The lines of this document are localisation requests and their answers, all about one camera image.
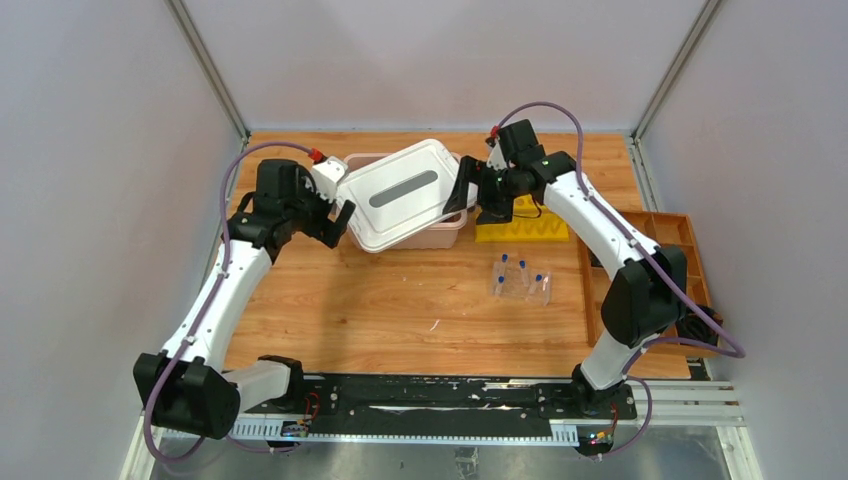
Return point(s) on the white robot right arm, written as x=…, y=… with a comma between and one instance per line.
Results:
x=647, y=280

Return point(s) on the clear well plate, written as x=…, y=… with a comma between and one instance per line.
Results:
x=517, y=280

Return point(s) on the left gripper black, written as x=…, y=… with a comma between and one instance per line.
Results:
x=318, y=216

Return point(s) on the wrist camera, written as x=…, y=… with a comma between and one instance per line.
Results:
x=496, y=159
x=327, y=175

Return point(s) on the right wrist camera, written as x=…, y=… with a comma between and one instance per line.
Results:
x=496, y=159

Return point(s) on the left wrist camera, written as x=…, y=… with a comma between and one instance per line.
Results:
x=327, y=175

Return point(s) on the wooden compartment tray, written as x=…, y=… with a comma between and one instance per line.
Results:
x=666, y=229

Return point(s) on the pink plastic bin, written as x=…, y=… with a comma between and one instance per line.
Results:
x=430, y=235

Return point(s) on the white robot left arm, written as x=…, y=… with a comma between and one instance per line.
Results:
x=185, y=386

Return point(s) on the yellow test tube rack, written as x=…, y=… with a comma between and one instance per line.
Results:
x=531, y=223

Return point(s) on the white bin lid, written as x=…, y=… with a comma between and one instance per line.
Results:
x=397, y=192

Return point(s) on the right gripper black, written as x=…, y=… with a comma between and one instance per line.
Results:
x=472, y=170

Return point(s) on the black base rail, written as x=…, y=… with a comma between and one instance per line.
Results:
x=437, y=410

